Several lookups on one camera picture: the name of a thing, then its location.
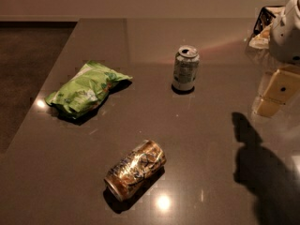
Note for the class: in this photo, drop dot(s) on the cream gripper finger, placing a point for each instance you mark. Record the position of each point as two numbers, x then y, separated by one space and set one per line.
276 90

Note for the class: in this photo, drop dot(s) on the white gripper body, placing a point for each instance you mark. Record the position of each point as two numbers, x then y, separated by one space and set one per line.
287 37

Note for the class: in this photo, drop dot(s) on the orange soda can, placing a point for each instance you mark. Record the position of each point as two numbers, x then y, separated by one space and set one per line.
130 173

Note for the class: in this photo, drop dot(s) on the white green 7up can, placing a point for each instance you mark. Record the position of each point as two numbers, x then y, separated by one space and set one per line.
185 68

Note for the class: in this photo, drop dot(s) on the pale snack bag in basket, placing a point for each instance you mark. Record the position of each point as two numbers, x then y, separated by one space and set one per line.
260 39

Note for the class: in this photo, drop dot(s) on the green chip bag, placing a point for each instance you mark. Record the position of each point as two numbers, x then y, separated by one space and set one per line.
86 90

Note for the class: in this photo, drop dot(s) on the black wire basket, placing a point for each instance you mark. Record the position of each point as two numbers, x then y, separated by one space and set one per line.
266 17

